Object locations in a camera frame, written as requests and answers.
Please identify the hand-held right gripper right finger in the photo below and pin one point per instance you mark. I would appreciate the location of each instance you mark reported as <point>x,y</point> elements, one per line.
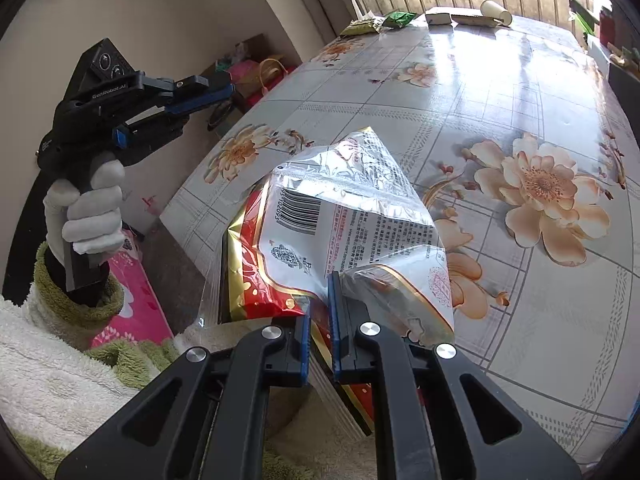
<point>336,330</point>

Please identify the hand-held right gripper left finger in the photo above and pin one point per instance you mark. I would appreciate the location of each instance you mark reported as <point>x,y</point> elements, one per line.
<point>280,355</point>

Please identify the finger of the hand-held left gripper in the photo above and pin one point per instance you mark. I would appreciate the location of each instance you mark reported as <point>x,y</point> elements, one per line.
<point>200,91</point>
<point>155,127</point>

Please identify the red and gold snack bag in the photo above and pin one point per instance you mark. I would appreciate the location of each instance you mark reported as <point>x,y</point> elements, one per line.
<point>350,220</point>

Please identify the person's left forearm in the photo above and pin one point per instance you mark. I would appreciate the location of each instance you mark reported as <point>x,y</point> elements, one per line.
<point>50,370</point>

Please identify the person's left hand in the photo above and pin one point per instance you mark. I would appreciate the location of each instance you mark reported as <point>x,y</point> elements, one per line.
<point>95,220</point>

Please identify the black round container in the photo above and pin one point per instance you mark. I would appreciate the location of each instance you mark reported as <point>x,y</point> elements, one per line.
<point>220,115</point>

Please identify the pink plastic bag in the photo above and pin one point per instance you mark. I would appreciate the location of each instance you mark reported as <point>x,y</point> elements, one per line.
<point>245,70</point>

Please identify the red gift bag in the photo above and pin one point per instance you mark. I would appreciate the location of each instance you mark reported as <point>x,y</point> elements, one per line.
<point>267,87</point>

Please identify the brown cardboard box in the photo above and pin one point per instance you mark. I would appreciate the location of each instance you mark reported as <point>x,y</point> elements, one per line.
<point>260,47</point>

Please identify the pink floral blanket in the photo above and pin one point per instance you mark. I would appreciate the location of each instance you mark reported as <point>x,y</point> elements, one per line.
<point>140,305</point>

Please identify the light green snack packet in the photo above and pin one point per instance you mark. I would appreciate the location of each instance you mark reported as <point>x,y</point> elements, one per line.
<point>362,26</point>

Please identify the dark green packet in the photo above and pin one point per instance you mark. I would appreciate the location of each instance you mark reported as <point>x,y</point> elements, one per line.
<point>400,19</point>

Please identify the small white carton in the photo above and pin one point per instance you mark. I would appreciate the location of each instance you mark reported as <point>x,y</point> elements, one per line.
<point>437,17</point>

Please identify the flat cardboard piece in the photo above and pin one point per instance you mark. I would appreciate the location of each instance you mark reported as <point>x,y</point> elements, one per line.
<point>470,19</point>

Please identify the white paper cup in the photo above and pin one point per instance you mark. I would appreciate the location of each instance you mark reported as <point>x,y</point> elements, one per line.
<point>495,11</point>

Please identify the long green box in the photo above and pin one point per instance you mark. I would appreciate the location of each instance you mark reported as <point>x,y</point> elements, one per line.
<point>582,17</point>

